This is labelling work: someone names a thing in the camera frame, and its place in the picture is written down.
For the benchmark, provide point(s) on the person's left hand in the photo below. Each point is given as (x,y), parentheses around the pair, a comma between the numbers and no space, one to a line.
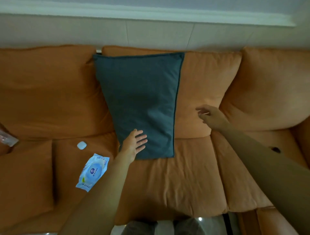
(130,145)

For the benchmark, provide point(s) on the person's right hand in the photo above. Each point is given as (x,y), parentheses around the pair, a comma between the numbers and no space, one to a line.
(214,117)

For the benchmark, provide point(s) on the person's left middle finger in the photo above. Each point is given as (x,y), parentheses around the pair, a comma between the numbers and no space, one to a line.
(143,137)

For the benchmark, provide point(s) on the person's left little finger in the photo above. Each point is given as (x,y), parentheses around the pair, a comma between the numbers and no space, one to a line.
(134,132)

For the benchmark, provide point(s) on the person's left thumb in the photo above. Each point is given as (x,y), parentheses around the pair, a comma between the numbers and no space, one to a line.
(141,149)

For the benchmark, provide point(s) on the person's right fingers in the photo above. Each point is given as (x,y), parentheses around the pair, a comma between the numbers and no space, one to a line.
(203,111)

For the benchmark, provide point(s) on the person's right forearm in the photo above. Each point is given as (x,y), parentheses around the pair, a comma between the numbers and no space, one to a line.
(266,169)

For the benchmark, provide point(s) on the person's left forearm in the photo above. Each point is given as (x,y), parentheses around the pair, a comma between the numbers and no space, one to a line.
(101,198)

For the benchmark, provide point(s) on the orange sofa back cushion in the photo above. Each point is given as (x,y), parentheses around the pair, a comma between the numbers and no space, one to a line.
(268,92)
(203,84)
(48,96)

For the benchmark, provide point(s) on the dark teal throw pillow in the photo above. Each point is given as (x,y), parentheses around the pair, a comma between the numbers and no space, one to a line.
(140,96)

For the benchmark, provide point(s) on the orange sofa seat cushion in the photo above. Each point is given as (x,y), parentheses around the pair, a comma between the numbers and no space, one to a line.
(174,188)
(65,164)
(239,179)
(24,184)

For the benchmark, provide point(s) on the light blue wet wipes packet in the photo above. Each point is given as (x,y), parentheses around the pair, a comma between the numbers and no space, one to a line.
(92,172)

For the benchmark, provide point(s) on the small white earbud case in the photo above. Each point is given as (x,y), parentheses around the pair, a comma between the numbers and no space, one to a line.
(81,145)

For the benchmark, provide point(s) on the orange fabric sofa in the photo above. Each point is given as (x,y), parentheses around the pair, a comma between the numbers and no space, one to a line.
(184,184)

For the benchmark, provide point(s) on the person's left leg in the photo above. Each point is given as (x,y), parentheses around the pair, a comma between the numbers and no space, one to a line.
(140,228)

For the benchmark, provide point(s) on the person's leg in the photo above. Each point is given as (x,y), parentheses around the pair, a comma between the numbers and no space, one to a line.
(140,228)
(187,227)

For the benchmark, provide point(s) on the small black object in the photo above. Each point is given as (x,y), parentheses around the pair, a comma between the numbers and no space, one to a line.
(275,149)

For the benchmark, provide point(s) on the person's right leg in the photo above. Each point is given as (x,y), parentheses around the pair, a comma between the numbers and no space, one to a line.
(187,227)

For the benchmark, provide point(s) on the clear plastic wrapper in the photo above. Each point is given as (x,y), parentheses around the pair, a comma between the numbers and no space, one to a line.
(7,138)

